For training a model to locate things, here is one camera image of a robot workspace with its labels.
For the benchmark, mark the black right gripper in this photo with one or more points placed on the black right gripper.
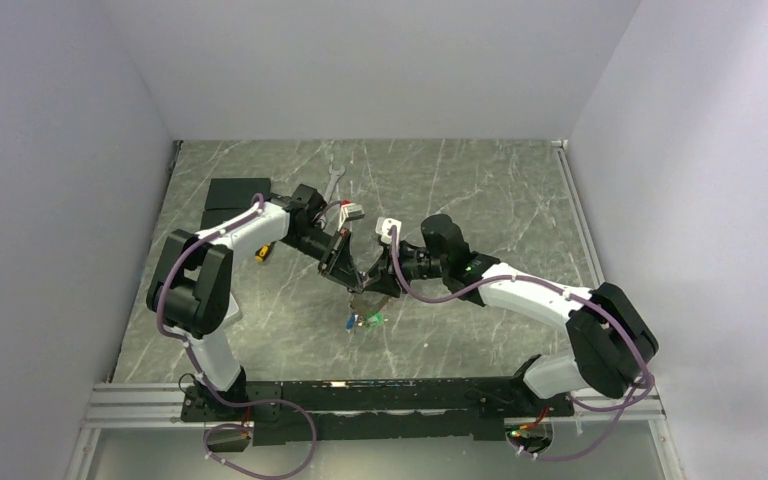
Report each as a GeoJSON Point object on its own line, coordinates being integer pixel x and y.
{"type": "Point", "coordinates": [384, 279]}

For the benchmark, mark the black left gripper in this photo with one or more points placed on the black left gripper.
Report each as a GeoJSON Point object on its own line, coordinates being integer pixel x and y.
{"type": "Point", "coordinates": [340, 267]}

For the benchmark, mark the green plastic key tag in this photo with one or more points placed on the green plastic key tag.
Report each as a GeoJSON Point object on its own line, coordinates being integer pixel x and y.
{"type": "Point", "coordinates": [372, 321]}

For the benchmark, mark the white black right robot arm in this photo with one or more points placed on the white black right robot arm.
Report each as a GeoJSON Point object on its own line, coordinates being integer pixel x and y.
{"type": "Point", "coordinates": [610, 345]}

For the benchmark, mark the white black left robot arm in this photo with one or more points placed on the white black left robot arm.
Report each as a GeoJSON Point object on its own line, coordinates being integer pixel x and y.
{"type": "Point", "coordinates": [190, 291]}

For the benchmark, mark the silver open-end wrench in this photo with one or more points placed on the silver open-end wrench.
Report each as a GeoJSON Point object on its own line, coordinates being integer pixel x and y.
{"type": "Point", "coordinates": [335, 174]}

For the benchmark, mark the white rectangular router box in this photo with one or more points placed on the white rectangular router box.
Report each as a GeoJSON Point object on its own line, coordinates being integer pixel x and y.
{"type": "Point", "coordinates": [233, 312]}

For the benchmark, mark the black flat electronic box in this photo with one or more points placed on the black flat electronic box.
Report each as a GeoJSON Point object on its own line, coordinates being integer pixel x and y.
{"type": "Point", "coordinates": [230, 197]}

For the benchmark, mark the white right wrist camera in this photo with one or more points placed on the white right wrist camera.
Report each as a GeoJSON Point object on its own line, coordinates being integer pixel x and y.
{"type": "Point", "coordinates": [387, 228]}

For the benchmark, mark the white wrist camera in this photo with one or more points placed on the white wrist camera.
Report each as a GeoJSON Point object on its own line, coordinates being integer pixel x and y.
{"type": "Point", "coordinates": [349, 212]}
{"type": "Point", "coordinates": [387, 228]}

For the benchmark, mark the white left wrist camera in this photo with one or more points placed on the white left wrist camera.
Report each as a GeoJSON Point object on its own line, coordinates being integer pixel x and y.
{"type": "Point", "coordinates": [349, 212]}

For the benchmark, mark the yellow black handled screwdriver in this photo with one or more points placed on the yellow black handled screwdriver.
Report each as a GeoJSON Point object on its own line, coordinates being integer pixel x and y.
{"type": "Point", "coordinates": [264, 252]}

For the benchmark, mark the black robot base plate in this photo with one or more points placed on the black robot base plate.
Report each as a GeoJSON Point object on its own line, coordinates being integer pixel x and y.
{"type": "Point", "coordinates": [480, 408]}

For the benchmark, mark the aluminium frame rail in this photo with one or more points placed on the aluminium frame rail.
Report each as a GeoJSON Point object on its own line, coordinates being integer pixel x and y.
{"type": "Point", "coordinates": [158, 406]}

